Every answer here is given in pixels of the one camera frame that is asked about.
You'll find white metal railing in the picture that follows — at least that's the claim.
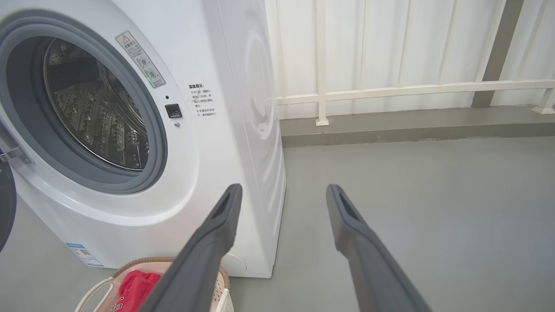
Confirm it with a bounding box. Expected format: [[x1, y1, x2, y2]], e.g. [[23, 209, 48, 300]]
[[267, 0, 555, 126]]

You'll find cream laundry basket brown rim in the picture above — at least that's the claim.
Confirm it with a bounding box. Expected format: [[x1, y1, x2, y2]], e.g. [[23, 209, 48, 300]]
[[75, 257, 235, 312]]

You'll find silver metal door hinge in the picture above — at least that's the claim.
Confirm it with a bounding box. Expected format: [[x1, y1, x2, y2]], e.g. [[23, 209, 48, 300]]
[[0, 126, 33, 165]]

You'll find white front-load washing machine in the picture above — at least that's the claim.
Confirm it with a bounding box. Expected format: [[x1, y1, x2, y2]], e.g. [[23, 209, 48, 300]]
[[0, 0, 287, 279]]

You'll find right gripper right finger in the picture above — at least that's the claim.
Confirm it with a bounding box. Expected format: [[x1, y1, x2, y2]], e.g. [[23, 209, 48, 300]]
[[326, 184, 432, 312]]

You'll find grey warning sticker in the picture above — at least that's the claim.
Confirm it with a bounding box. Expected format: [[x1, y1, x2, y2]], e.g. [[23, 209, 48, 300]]
[[115, 30, 166, 89]]

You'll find blue energy label sticker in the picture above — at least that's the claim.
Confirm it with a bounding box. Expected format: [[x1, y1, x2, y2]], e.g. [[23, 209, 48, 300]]
[[65, 243, 104, 267]]

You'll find round white filter cover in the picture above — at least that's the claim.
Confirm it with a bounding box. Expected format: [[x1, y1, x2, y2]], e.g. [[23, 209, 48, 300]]
[[221, 253, 248, 274]]

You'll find black text instruction label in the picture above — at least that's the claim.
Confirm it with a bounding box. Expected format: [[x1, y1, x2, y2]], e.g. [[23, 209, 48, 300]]
[[188, 83, 217, 123]]

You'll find perforated steel washer drum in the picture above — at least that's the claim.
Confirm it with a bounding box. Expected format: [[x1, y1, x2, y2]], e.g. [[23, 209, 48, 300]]
[[42, 37, 150, 172]]

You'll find black round glass washer door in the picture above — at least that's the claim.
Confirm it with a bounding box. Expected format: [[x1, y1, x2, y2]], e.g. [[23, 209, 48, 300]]
[[0, 160, 17, 253]]

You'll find red shirt with white print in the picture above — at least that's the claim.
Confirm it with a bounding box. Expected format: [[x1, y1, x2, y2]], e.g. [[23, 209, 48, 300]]
[[111, 270, 162, 312]]

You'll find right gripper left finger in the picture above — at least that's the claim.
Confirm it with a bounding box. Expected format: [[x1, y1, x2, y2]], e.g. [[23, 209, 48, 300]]
[[140, 183, 243, 312]]

